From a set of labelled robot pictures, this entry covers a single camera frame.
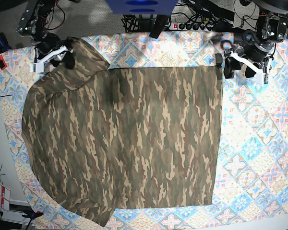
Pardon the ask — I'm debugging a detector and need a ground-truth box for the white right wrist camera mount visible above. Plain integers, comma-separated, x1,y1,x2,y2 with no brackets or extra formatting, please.
30,46,73,73

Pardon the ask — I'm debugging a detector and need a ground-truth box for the white power strip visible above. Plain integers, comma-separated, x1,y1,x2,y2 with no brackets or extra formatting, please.
166,22,216,31

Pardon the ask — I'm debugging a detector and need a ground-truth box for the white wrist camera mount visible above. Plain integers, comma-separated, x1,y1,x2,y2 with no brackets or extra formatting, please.
225,50,272,85
30,46,73,73

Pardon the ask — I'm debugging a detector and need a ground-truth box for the blue handled clamp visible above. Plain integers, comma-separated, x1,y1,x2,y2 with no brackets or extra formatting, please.
0,33,11,52

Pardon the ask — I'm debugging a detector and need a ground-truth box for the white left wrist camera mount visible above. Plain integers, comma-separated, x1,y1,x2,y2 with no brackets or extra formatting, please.
225,50,272,85

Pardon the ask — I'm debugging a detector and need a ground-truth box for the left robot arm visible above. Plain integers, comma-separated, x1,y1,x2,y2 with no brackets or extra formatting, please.
224,0,288,84

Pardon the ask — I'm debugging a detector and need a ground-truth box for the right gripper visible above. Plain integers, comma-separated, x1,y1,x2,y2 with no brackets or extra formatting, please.
33,33,75,69

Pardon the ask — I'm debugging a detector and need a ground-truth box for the camouflage T-shirt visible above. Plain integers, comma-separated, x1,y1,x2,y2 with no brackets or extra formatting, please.
22,38,222,226

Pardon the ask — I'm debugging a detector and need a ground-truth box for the patterned tile tablecloth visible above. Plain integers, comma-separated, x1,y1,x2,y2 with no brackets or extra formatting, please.
0,32,288,230

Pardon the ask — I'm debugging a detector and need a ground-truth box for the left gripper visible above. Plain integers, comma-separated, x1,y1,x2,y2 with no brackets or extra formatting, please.
223,35,275,79

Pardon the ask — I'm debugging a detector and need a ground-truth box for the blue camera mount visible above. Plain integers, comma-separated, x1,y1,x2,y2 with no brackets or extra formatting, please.
106,0,178,15

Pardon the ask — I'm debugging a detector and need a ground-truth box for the black clamp lower left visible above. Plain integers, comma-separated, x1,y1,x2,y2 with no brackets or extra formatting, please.
22,211,43,220

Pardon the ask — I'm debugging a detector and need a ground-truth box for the red white paper tag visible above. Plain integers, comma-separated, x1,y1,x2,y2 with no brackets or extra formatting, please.
0,184,11,211

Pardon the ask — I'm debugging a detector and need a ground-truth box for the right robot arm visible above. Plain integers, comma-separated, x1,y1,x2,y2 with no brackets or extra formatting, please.
17,0,75,73

